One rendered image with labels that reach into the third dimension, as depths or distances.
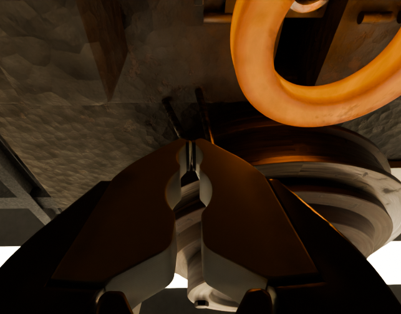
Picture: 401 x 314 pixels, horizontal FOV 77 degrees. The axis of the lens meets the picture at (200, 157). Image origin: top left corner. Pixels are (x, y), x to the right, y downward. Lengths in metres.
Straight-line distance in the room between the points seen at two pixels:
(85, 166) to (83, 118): 0.13
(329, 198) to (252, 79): 0.19
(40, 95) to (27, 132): 0.30
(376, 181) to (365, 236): 0.09
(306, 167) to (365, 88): 0.10
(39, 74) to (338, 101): 0.26
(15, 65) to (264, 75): 0.20
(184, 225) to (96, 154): 0.25
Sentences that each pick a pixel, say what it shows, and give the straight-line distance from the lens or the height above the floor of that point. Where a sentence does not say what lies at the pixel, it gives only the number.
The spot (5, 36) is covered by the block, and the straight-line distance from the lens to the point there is 0.23.
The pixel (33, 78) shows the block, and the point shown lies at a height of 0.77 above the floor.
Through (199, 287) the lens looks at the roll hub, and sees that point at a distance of 0.41.
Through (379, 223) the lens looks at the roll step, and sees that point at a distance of 0.46.
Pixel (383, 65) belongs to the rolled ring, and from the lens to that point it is 0.30.
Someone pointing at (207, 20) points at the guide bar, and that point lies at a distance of 0.29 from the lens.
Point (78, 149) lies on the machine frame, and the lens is 0.54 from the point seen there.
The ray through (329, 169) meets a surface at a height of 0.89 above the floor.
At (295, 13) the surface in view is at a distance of 0.35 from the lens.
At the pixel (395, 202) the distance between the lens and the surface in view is 0.46.
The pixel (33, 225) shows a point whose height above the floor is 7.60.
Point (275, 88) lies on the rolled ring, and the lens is 0.25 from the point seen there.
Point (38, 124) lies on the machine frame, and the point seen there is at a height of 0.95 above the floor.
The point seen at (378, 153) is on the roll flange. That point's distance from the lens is 0.46.
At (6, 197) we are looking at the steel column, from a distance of 6.39.
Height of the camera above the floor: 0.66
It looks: 49 degrees up
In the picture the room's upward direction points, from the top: 179 degrees counter-clockwise
